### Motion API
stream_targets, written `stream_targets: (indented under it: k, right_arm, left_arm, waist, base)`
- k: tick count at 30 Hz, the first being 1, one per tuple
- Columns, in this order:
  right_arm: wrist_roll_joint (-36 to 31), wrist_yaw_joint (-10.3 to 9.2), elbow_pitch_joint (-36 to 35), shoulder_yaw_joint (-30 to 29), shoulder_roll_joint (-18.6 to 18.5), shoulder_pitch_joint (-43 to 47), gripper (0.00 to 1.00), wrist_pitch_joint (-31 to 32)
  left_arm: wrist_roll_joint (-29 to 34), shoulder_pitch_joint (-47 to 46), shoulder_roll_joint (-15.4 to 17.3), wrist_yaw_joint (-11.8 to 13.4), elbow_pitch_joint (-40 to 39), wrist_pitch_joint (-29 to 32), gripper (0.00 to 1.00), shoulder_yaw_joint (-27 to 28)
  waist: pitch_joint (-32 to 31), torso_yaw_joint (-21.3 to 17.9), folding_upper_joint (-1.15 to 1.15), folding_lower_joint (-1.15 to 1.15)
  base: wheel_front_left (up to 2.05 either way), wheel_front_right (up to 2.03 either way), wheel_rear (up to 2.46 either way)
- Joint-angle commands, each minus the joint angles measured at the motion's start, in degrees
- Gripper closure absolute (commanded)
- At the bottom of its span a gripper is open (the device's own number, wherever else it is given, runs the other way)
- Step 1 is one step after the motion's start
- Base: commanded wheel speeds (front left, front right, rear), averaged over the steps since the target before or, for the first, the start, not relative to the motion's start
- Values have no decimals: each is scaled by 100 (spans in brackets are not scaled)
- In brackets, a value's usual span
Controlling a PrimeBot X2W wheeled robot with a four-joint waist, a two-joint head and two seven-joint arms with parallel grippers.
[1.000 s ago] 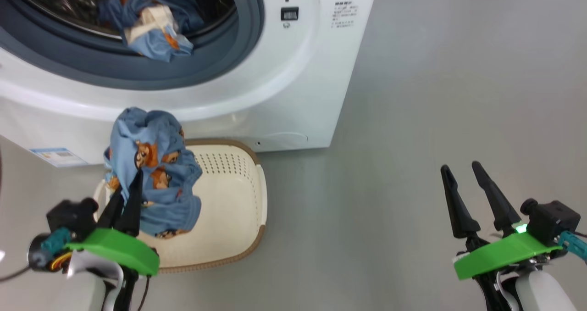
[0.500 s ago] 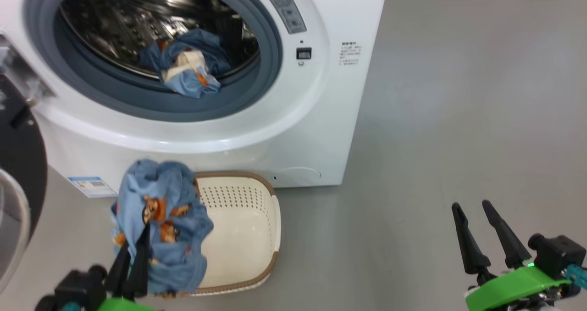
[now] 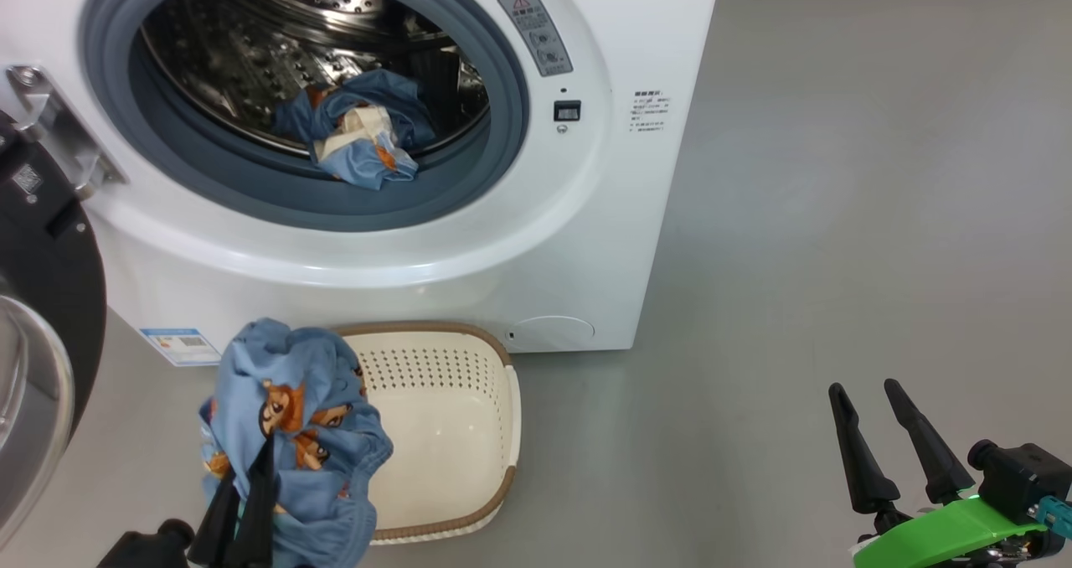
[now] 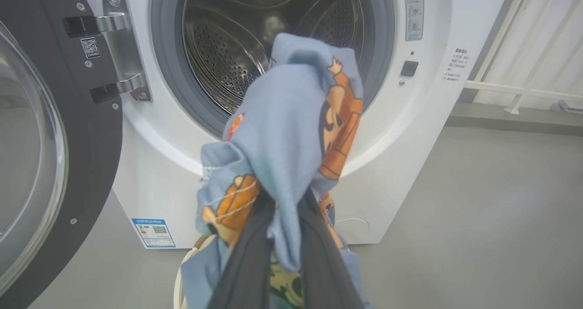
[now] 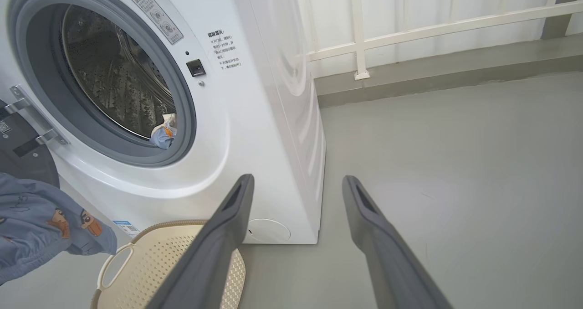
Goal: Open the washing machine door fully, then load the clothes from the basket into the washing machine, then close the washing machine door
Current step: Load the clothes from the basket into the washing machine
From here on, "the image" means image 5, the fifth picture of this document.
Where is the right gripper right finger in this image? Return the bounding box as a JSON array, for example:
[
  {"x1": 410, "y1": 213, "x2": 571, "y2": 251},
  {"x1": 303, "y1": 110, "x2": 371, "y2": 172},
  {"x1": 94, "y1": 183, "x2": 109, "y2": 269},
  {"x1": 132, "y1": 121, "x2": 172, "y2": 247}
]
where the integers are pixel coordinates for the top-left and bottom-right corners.
[{"x1": 342, "y1": 175, "x2": 454, "y2": 309}]

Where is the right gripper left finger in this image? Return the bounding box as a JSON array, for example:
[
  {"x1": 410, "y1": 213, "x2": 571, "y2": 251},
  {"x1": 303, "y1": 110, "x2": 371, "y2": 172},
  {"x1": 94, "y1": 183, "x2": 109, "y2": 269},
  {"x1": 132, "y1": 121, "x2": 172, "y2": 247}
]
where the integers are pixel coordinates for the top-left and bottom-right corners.
[{"x1": 148, "y1": 174, "x2": 255, "y2": 309}]

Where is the blue and cream cartoon garment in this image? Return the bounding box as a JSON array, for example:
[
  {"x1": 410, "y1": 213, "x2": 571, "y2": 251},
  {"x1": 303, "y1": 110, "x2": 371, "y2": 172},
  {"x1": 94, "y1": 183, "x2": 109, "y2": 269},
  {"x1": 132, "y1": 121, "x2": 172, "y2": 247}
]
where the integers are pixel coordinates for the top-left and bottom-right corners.
[{"x1": 150, "y1": 114, "x2": 177, "y2": 150}]

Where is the blue cartoon print garment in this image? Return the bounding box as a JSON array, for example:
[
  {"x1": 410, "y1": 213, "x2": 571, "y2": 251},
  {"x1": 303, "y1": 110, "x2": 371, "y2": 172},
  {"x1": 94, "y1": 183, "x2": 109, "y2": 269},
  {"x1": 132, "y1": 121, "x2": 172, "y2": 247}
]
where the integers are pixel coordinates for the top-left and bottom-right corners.
[{"x1": 0, "y1": 172, "x2": 118, "y2": 284}]

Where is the black round washer door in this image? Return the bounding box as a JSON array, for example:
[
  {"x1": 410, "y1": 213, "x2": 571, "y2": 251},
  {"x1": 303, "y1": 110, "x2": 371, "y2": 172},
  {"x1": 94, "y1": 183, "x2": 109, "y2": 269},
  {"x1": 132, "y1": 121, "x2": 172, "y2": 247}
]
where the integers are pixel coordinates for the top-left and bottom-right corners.
[{"x1": 0, "y1": 100, "x2": 60, "y2": 189}]

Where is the white front-load washing machine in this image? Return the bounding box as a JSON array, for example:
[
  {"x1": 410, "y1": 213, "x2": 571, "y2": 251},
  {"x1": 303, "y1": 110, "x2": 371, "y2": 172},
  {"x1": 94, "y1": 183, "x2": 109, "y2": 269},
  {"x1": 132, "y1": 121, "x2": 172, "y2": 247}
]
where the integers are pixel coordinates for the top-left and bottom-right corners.
[{"x1": 0, "y1": 0, "x2": 326, "y2": 245}]

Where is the metal door hinge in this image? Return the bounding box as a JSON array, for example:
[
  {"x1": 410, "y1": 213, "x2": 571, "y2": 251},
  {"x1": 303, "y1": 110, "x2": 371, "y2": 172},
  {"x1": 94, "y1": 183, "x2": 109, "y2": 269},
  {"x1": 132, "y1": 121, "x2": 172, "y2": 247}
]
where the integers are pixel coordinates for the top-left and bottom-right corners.
[{"x1": 10, "y1": 85, "x2": 69, "y2": 145}]

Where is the round white filter cover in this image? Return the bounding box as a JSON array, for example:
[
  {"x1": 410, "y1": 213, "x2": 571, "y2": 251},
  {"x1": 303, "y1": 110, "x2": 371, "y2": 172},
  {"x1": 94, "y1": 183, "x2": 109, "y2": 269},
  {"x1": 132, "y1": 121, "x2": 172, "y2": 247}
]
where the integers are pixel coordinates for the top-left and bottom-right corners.
[{"x1": 246, "y1": 219, "x2": 291, "y2": 244}]

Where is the cream perforated laundry basket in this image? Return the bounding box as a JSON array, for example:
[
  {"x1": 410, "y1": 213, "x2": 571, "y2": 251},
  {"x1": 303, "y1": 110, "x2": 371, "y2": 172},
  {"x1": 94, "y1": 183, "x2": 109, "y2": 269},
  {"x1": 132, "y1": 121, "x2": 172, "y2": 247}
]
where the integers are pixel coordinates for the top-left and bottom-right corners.
[{"x1": 90, "y1": 221, "x2": 246, "y2": 309}]

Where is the blue energy label sticker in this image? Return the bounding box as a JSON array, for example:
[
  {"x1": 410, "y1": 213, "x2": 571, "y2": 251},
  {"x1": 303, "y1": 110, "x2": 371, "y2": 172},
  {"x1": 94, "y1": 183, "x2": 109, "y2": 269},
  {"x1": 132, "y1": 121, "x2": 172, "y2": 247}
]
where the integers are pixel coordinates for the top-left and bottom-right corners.
[{"x1": 113, "y1": 220, "x2": 141, "y2": 237}]

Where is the white metal railing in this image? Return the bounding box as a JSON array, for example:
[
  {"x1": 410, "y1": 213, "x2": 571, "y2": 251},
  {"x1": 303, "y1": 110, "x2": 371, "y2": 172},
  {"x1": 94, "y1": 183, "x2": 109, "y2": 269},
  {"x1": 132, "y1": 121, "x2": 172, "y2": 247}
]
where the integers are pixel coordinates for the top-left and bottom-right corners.
[{"x1": 296, "y1": 0, "x2": 583, "y2": 81}]

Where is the grey warning sticker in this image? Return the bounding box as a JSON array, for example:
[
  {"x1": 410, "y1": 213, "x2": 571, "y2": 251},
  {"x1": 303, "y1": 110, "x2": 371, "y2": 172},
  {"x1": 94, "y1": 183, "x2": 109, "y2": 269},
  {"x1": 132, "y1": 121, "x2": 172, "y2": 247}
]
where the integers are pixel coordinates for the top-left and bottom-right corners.
[{"x1": 125, "y1": 0, "x2": 184, "y2": 45}]

